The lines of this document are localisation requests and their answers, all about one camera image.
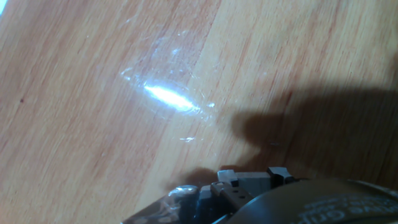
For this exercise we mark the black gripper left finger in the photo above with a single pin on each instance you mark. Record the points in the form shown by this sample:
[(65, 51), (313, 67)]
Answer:
[(231, 193)]

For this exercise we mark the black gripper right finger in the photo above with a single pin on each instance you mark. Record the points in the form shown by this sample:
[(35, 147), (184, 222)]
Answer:
[(276, 177)]

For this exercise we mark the plastic wrapped sensor module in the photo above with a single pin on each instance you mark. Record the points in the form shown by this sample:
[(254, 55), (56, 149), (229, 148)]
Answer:
[(174, 205)]

